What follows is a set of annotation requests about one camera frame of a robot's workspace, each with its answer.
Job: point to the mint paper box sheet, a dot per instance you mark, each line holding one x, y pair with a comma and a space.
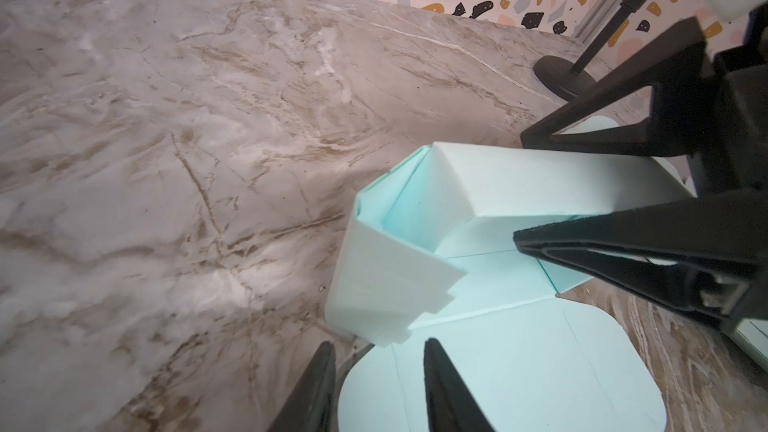
429, 253

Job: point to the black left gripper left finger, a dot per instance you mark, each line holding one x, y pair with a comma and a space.
309, 407

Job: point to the black round-base stand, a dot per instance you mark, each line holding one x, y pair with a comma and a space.
568, 79

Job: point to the mint flat box sheets stack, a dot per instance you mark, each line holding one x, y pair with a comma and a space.
714, 252

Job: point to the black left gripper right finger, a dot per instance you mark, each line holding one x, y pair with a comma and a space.
450, 404

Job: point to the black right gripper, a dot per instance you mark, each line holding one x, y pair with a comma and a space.
741, 120

